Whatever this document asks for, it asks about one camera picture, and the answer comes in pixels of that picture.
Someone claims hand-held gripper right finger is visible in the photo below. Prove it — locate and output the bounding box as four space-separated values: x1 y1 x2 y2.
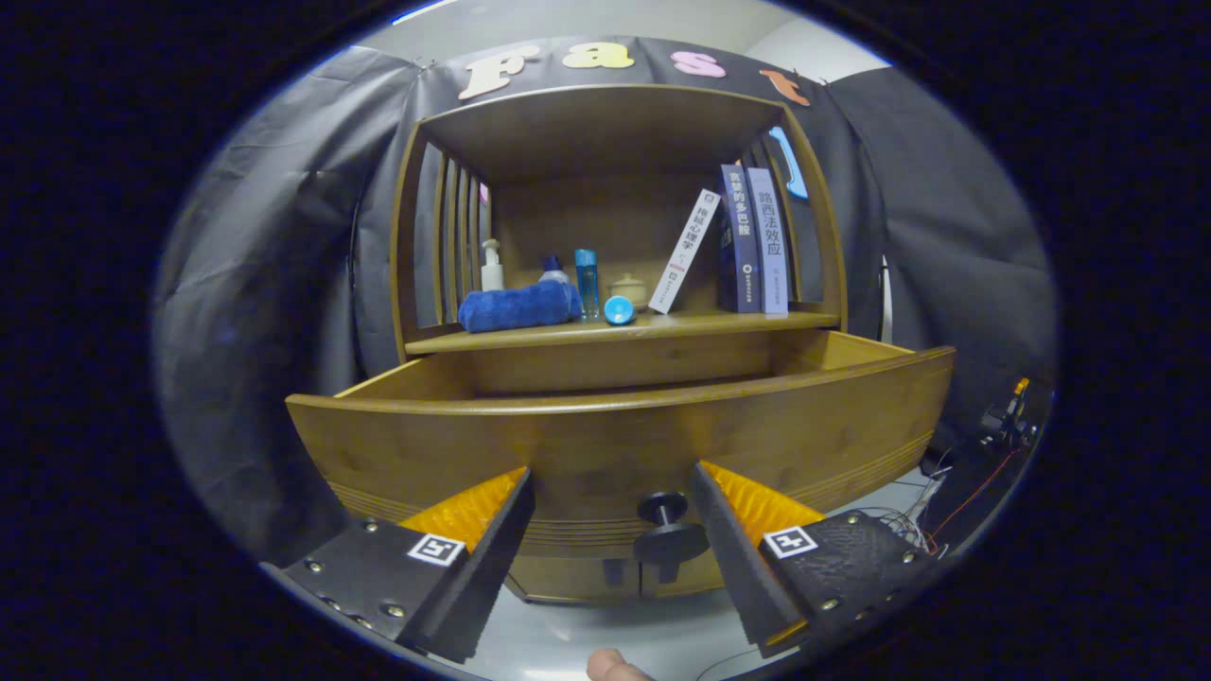
689 461 938 660

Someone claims clear blue bottle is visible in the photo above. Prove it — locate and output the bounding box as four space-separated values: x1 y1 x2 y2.
574 249 602 321

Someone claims dark blue book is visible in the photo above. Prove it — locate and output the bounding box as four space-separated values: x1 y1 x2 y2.
716 165 763 314

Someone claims wooden cabinet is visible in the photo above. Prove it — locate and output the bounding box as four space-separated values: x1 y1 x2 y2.
284 83 957 606

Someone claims white book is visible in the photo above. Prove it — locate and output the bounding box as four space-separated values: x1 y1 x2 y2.
648 187 723 315

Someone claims pale grey-blue book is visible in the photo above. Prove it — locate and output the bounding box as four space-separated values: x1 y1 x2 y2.
746 167 790 318

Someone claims beige lidded ceramic cup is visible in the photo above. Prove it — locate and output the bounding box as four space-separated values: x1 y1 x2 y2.
606 272 650 311

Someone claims rolled blue towel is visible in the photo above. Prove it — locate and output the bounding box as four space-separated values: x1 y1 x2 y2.
458 280 584 334

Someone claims wooden countertop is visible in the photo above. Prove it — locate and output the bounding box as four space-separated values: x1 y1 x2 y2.
405 307 841 356

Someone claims wooden cabinet door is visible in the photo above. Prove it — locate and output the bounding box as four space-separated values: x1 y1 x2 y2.
641 558 731 599
506 556 644 604

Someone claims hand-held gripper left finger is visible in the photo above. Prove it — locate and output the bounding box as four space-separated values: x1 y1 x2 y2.
281 465 536 665

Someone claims bundle of thin cables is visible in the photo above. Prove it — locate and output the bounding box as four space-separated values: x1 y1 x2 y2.
856 473 947 554

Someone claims wooden drawer with black knob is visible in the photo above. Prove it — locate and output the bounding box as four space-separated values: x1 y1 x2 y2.
286 328 957 585

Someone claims black backdrop cloth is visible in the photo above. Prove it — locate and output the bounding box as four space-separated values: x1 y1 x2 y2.
151 36 1058 568

